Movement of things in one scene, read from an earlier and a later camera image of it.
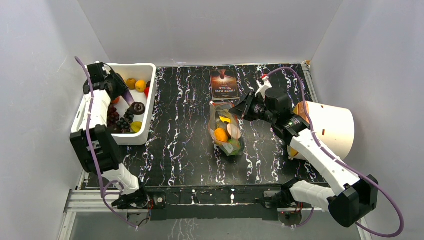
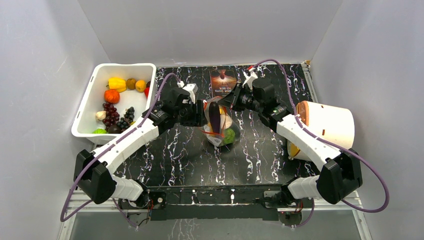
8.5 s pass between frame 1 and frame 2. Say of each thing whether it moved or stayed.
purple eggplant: moved
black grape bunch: stayed
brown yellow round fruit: stayed
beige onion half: moved
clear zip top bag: moved
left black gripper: moved
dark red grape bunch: stayed
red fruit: stayed
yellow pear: moved
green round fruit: moved
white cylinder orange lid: stayed
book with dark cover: stayed
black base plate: stayed
